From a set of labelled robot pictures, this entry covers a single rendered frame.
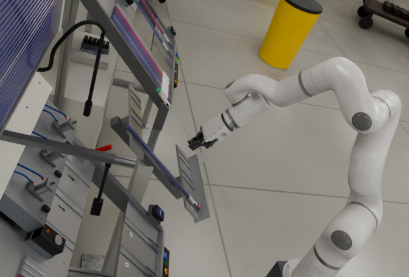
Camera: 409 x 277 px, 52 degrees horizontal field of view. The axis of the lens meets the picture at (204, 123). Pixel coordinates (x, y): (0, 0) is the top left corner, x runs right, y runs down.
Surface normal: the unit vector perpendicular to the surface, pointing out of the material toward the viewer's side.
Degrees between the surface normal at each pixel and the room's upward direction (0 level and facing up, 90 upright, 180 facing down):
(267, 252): 0
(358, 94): 59
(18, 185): 44
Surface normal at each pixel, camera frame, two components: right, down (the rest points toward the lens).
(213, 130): -0.58, -0.47
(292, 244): 0.32, -0.75
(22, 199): 0.88, -0.38
